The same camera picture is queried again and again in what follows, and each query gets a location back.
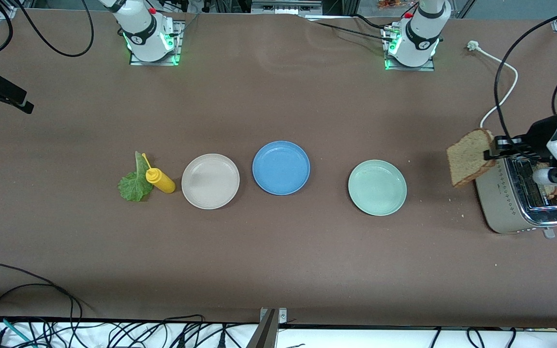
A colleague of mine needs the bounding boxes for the green lettuce leaf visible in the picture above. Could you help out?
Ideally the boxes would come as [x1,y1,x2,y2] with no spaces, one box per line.
[117,151,154,203]

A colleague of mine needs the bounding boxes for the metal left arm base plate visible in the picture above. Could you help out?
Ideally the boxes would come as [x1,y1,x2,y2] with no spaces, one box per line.
[384,27,436,72]

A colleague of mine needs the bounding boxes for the blue round plate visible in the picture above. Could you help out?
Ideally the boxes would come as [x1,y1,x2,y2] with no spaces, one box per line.
[252,141,311,196]

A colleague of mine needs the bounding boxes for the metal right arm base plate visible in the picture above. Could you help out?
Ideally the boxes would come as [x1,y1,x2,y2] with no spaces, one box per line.
[130,20,185,66]

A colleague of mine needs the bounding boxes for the grey power strip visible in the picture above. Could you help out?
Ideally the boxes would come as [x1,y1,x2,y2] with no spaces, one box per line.
[251,0,323,15]

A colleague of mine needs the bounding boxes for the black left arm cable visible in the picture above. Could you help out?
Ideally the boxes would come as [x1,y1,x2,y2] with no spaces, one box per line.
[494,0,557,155]

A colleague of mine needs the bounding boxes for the yellow mustard squeeze bottle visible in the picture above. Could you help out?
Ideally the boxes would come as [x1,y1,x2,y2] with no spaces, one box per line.
[142,153,176,194]

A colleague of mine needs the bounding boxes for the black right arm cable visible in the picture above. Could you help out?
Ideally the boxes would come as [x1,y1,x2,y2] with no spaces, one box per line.
[0,0,95,66]

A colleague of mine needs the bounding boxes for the brown bread slice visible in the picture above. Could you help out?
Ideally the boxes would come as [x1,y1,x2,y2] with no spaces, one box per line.
[447,128,497,188]
[536,161,557,199]

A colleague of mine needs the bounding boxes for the small black cable loops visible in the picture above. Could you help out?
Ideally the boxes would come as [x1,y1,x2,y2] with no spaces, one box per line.
[428,327,518,348]

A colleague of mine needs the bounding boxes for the light green round plate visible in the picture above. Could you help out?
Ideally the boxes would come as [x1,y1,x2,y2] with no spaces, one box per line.
[348,159,408,217]

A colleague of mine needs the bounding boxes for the beige round plate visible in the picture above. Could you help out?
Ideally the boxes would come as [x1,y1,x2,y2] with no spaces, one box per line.
[181,154,240,210]

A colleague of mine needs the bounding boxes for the thin black base cable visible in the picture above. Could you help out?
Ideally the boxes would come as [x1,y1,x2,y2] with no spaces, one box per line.
[303,14,397,42]

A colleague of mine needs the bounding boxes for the beige chrome toaster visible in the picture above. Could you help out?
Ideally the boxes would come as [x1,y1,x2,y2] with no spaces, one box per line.
[474,144,557,239]

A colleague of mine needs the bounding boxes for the black cable bundle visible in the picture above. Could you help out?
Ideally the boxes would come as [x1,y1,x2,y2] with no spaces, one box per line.
[0,314,260,348]

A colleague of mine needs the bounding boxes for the metal table edge bracket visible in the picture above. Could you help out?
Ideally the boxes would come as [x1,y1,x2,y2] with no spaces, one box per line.
[246,307,288,348]

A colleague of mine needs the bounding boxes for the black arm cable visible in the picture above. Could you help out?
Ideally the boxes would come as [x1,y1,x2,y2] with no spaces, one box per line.
[0,0,95,66]
[494,0,557,155]

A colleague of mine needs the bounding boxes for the white toaster power cable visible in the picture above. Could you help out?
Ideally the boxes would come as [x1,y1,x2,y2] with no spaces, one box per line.
[467,41,519,130]

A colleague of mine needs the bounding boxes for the teal cable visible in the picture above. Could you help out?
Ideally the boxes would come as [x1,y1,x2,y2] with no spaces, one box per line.
[0,316,35,348]

